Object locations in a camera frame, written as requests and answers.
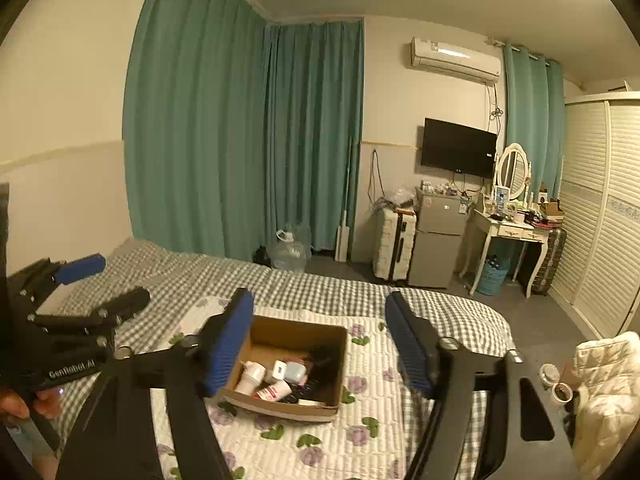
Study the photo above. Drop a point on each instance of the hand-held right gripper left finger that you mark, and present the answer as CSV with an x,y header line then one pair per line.
x,y
222,342

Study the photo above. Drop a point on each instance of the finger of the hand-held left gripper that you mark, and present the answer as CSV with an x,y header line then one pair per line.
x,y
125,302
82,267

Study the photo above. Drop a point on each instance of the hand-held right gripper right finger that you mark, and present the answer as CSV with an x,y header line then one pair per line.
x,y
407,345

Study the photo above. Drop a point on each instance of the white plastic bottle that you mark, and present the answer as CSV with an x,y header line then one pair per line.
x,y
247,382

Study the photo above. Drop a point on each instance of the white charger adapter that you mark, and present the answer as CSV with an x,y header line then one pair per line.
x,y
277,371

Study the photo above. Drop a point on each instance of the white tube with red cap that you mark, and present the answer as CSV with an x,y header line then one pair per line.
x,y
274,390

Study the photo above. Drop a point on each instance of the brown cardboard box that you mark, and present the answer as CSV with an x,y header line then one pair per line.
x,y
292,332

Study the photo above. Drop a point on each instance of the light blue case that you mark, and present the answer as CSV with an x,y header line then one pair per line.
x,y
296,372

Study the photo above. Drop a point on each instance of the black remote control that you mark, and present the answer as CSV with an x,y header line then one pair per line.
x,y
306,391

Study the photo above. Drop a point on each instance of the small white box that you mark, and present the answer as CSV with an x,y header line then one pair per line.
x,y
312,402

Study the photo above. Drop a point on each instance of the person's left hand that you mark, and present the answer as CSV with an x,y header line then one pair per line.
x,y
14,406

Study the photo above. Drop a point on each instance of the white suitcase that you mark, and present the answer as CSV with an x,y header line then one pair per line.
x,y
392,245

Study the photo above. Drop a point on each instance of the grey small fridge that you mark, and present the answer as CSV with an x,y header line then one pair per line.
x,y
437,247

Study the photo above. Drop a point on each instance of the clear water jug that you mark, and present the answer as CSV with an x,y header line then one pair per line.
x,y
286,256

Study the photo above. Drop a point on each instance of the blue laundry basket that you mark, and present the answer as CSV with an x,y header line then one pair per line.
x,y
492,276

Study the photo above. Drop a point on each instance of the white dressing table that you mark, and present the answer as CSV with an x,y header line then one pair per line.
x,y
505,232

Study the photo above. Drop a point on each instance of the clear plastic bag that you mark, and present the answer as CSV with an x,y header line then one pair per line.
x,y
400,196

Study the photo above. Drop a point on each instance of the white pole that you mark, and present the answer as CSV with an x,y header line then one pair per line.
x,y
346,200

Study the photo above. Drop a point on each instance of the dark checkered suitcase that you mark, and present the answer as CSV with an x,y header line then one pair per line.
x,y
552,262

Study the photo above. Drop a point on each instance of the wide teal curtain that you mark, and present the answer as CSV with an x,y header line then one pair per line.
x,y
195,120

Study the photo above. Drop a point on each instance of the small brown box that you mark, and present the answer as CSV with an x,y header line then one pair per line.
x,y
551,211

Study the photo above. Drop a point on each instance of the cream quilted jacket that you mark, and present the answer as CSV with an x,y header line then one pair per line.
x,y
607,400

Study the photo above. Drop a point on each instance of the oval white mirror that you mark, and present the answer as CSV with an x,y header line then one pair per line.
x,y
515,167

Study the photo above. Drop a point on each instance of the white louvred wardrobe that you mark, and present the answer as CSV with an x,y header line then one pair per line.
x,y
600,220

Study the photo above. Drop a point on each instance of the narrow teal curtain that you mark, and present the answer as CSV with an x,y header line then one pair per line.
x,y
530,120

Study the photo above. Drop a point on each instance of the white air conditioner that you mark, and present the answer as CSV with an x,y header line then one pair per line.
x,y
455,57

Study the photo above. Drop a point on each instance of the blue photo frame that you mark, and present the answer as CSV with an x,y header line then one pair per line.
x,y
502,198

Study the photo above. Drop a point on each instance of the black wall television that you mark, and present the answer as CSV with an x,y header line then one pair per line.
x,y
457,147

